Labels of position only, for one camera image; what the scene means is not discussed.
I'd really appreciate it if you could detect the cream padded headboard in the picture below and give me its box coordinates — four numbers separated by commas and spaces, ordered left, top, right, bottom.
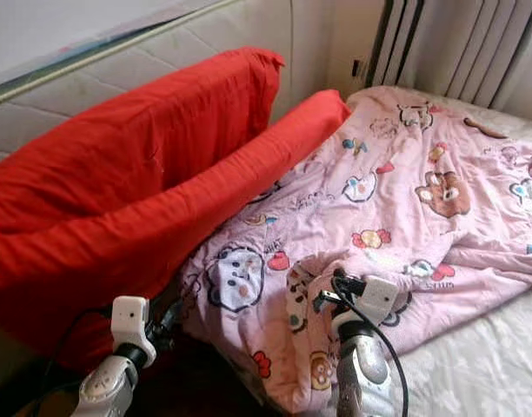
0, 0, 389, 166

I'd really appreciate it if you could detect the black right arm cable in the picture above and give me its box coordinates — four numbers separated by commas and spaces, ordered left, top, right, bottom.
336, 276, 411, 417

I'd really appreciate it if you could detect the white board with grey edge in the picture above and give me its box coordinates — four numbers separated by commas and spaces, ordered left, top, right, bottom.
0, 0, 241, 88

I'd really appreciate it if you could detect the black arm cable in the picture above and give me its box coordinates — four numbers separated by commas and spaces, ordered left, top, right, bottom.
336, 276, 411, 417
40, 306, 119, 417

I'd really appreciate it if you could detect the pink cartoon print blanket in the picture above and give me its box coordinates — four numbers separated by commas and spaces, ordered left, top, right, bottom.
179, 84, 532, 414

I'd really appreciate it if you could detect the white pleated curtain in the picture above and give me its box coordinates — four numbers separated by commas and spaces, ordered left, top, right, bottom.
375, 0, 532, 122

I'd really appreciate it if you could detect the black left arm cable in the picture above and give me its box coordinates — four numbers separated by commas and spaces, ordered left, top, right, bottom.
40, 306, 119, 417

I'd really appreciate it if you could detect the long red bolster pillow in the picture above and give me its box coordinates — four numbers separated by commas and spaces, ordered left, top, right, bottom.
0, 89, 352, 370

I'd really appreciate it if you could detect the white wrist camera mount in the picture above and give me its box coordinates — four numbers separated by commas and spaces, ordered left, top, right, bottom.
356, 275, 400, 325
111, 295, 156, 366

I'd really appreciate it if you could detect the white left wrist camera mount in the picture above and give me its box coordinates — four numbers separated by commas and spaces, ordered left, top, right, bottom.
111, 295, 156, 366

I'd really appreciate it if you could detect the large red pillow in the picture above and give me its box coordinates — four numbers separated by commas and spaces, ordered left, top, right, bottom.
0, 46, 286, 253

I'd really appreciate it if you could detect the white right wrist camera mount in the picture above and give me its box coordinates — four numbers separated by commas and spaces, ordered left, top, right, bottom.
356, 275, 400, 325

